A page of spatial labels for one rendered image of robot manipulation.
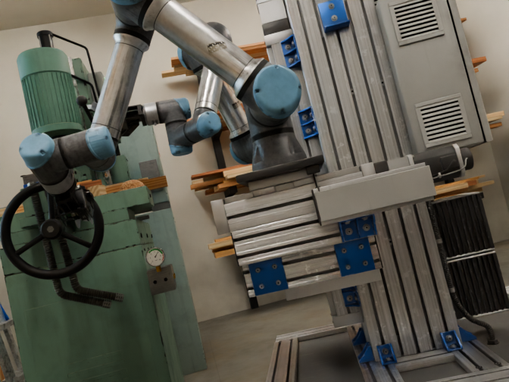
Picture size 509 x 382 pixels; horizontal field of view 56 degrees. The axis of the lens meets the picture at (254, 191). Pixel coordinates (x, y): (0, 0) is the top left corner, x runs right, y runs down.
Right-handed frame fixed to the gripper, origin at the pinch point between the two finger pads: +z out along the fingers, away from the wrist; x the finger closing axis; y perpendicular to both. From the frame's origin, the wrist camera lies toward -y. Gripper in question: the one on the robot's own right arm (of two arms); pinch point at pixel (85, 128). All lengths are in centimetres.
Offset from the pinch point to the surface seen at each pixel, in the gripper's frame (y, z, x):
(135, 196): -4.3, -11.7, 25.6
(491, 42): -195, -317, -102
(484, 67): -216, -317, -89
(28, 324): -10, 29, 58
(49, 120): -6.6, 12.8, -8.2
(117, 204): -4.5, -5.2, 26.8
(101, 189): -5.1, -1.0, 20.7
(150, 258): -1.8, -12.8, 47.6
